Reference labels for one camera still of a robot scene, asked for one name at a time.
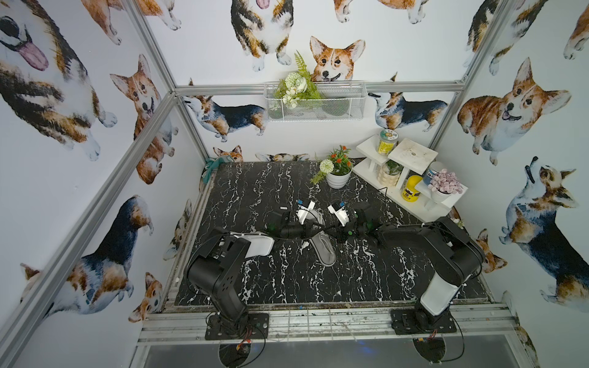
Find green cloth ribbon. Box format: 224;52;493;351
201;156;233;186

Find green white artificial flowers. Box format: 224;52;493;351
274;51;324;109

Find woven basket with plant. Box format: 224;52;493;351
377;159;403;186

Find green lidded jar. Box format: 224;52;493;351
377;129;399;156

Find aluminium frame rail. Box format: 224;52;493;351
137;304;516;346

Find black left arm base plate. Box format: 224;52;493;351
205;313;270;340

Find white tiered shelf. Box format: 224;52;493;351
352;136;469;224

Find white potted red flowers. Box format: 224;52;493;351
311;145;353;190

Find pink flowers white pot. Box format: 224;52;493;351
428;169;463;202

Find blue grey tin can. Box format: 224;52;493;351
423;161;446;186

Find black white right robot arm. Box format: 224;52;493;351
333;209;485;324

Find grey canvas sneaker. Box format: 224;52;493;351
297;209;337;267

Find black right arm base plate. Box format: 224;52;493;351
391;308;457;335

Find white wire wall basket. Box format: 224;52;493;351
264;81;368;122

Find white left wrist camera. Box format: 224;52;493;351
296;199;316;225

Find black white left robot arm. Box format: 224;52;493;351
186;211;325;329

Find yellow container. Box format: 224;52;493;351
401;175;423;202

